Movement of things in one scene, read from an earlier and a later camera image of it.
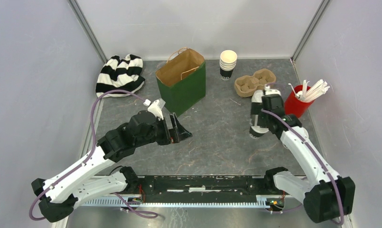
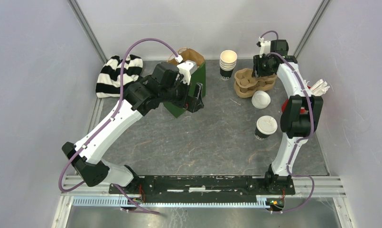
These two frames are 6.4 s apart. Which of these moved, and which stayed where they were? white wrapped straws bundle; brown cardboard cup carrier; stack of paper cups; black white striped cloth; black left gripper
Moved: black left gripper
Stayed: black white striped cloth; brown cardboard cup carrier; white wrapped straws bundle; stack of paper cups
